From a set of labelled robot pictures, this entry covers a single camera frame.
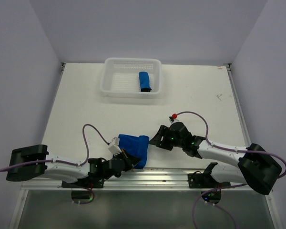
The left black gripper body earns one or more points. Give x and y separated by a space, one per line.
120 155

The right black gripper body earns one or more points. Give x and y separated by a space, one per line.
171 141

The blue towel with black trim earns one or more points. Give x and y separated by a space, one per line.
144 81

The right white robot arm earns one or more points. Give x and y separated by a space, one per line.
259 171

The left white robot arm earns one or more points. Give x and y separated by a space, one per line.
35 161

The white plastic mesh basket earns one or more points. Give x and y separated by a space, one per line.
120 77

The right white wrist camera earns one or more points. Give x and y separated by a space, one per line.
173 118

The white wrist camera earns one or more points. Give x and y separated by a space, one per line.
114 146
173 118

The left black base bracket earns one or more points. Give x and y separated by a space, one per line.
87 182

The black base bracket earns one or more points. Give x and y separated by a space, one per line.
204 180
87 182

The aluminium mounting rail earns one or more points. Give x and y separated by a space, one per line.
137 180

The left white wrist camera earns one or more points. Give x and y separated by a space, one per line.
114 146

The right black base bracket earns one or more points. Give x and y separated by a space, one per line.
204 180

